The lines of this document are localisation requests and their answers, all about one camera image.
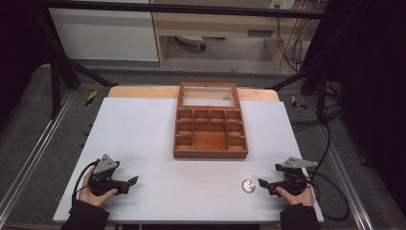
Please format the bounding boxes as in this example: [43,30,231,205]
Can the white cabinet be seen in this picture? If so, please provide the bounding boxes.
[48,7,160,62]

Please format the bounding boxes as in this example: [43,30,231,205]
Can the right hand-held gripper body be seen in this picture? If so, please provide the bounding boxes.
[268,156,319,196]

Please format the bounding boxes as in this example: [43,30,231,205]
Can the bundle of hanging cables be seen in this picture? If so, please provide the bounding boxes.
[275,13,308,73]

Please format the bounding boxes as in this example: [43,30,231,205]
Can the light wooden table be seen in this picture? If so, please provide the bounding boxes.
[107,84,281,103]

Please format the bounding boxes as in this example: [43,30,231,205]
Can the aluminium floor rail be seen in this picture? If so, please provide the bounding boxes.
[313,126,375,230]
[0,90,77,219]

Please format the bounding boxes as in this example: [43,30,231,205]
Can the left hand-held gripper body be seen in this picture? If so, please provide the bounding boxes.
[88,153,129,196]

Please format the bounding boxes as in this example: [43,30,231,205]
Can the office chair base caster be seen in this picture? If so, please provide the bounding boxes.
[174,34,208,51]

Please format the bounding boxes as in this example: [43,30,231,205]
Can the white power strip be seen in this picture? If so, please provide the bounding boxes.
[269,0,297,11]

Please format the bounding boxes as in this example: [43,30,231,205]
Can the person's right hand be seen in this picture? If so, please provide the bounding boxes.
[275,183,315,208]

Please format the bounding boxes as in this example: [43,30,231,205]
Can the black metal frame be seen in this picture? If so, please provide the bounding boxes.
[31,0,333,120]

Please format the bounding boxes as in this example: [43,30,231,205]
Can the person's left hand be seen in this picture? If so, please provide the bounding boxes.
[79,166,119,208]

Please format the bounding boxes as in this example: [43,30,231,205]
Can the yellow black tape strip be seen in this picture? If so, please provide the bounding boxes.
[289,95,307,110]
[84,89,100,107]

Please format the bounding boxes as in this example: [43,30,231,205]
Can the white foam board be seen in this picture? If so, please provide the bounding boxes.
[52,97,326,224]

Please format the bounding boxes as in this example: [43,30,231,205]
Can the brown wooden compartment tray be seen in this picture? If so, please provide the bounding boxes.
[172,81,250,160]

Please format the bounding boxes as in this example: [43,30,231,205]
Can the light wooden desk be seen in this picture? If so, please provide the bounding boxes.
[149,0,329,71]

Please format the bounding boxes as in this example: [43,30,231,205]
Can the black curtain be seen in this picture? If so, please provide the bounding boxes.
[305,0,406,209]
[0,0,54,127]

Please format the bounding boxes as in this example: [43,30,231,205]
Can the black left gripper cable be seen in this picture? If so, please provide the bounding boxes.
[71,159,101,205]

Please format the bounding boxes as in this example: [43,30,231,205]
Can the round silver metal disc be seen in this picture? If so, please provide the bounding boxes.
[240,178,257,195]

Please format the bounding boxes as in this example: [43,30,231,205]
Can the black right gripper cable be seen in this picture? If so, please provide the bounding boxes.
[305,123,351,222]

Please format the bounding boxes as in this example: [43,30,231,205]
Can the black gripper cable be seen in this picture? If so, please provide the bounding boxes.
[71,159,101,205]
[305,123,351,222]

